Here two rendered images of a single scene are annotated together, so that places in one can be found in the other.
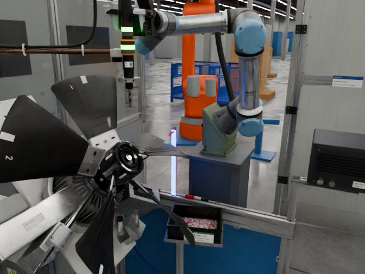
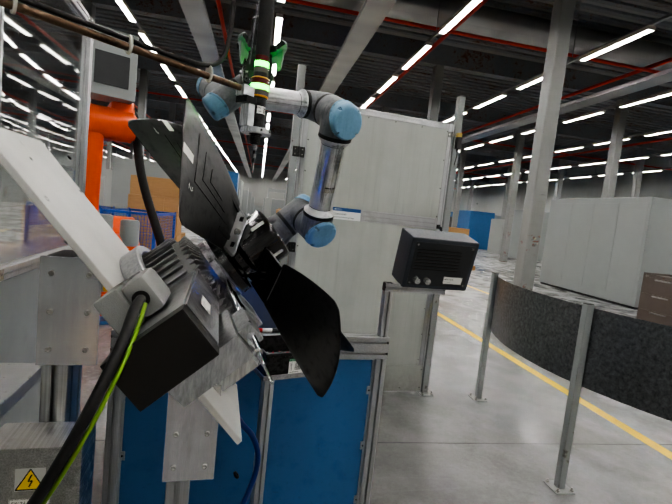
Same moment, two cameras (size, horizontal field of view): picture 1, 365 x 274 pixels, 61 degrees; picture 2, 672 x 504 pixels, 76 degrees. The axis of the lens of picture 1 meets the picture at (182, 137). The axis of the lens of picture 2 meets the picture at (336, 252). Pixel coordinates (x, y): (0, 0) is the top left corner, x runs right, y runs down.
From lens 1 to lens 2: 0.71 m
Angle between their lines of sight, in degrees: 40
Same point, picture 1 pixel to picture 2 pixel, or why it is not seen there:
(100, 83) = not seen: hidden behind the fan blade
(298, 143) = not seen: hidden behind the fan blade
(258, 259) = (345, 398)
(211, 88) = (132, 234)
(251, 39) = (348, 123)
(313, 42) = (311, 168)
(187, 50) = (89, 174)
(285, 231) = (379, 350)
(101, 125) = not seen: hidden behind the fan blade
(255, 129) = (327, 236)
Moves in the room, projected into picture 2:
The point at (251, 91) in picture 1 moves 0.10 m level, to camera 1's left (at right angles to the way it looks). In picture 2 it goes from (331, 187) to (308, 184)
